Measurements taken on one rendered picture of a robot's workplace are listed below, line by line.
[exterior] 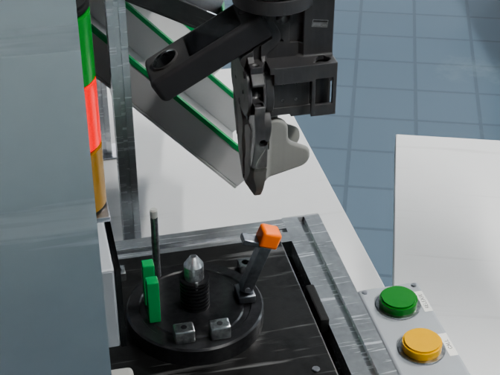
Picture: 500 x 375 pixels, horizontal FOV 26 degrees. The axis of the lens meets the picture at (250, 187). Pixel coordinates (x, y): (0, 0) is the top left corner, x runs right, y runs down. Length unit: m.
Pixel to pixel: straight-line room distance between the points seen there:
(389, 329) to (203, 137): 0.31
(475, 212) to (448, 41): 2.49
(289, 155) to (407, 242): 0.45
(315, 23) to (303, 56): 0.03
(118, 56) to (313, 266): 0.31
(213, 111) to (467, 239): 0.37
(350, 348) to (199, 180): 0.50
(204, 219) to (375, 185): 1.68
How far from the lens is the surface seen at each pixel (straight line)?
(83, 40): 0.71
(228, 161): 1.26
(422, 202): 1.51
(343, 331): 1.13
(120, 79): 1.18
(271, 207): 1.48
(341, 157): 3.22
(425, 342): 1.11
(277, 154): 1.00
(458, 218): 1.48
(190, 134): 1.24
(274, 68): 0.94
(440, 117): 3.46
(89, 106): 0.73
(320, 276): 1.20
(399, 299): 1.15
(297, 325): 1.12
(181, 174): 1.55
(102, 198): 0.77
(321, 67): 0.95
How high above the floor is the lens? 1.70
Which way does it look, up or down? 34 degrees down
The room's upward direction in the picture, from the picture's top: straight up
